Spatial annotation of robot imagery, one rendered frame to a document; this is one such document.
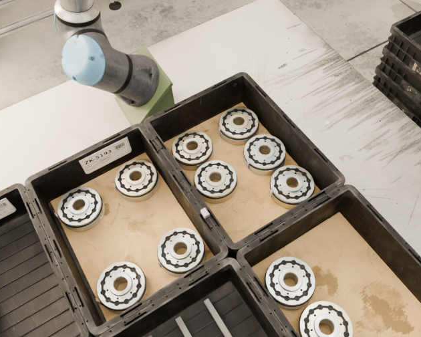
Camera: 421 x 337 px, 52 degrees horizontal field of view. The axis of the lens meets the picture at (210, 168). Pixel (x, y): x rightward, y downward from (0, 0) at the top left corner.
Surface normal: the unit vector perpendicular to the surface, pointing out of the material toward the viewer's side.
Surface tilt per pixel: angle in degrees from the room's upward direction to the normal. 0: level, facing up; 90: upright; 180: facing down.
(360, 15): 0
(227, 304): 0
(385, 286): 0
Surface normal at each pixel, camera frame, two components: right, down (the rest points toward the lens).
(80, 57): -0.54, -0.01
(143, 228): -0.05, -0.54
